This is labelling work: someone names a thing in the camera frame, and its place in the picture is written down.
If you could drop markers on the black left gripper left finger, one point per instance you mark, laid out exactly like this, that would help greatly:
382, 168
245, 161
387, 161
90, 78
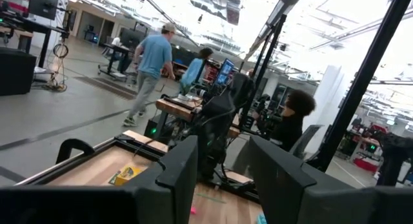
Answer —
96, 208

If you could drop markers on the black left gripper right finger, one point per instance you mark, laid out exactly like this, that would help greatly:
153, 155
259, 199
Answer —
322, 204

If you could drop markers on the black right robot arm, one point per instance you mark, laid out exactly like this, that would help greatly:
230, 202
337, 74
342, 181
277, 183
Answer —
213, 140

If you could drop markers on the black background robot arm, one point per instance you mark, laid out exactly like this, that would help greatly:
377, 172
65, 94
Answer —
392, 156

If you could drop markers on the large black box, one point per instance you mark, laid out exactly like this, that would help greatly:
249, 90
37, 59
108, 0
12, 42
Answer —
16, 72

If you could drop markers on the lit blue monitor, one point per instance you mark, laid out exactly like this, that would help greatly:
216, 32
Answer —
225, 71

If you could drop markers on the person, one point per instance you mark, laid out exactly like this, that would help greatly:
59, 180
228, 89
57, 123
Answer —
155, 56
290, 127
192, 72

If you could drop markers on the wooden background table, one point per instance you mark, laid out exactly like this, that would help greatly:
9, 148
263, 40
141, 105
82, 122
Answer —
175, 109

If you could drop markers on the red bin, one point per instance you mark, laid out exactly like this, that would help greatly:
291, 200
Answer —
365, 165

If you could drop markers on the grey chair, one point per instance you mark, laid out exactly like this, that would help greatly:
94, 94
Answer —
306, 140

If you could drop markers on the small red flat eraser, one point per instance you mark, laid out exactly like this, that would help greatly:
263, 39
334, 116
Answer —
193, 211

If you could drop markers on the black desk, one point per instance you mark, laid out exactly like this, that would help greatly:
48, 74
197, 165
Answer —
42, 27

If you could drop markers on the black monitor on stand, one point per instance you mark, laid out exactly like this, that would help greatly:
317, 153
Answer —
43, 4

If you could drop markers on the black aluminium frame post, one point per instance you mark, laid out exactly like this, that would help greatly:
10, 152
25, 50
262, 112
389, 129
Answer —
262, 72
363, 78

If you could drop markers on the black arched bracket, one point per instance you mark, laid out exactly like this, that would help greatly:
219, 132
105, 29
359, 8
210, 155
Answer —
69, 145

